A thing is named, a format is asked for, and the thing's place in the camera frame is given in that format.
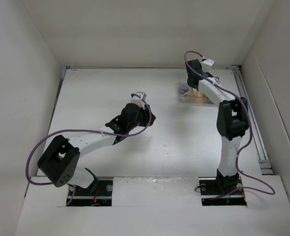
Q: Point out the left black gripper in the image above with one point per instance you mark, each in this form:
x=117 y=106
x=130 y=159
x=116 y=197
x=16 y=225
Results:
x=145 y=112

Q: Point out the clear jar of paper clips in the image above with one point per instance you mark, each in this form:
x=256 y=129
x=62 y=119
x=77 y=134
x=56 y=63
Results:
x=183 y=87

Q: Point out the blue cleaning gel jar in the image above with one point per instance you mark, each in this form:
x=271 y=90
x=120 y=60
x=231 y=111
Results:
x=217 y=80

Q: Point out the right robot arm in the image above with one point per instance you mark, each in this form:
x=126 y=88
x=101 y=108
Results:
x=231 y=123

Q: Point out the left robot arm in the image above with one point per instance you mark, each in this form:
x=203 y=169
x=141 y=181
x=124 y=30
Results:
x=59 y=161

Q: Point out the wooden tray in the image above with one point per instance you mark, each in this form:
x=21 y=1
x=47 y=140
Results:
x=199 y=97

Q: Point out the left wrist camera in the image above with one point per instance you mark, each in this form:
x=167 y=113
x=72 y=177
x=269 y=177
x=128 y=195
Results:
x=138 y=97

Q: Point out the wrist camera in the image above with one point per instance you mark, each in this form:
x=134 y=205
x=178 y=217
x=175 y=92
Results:
x=138 y=97
x=207 y=65

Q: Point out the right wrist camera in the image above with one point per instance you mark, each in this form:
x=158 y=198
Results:
x=207 y=65

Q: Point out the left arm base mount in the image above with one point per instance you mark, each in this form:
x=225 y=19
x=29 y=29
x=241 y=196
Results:
x=86 y=189

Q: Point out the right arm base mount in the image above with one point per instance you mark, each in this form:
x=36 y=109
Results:
x=221 y=191

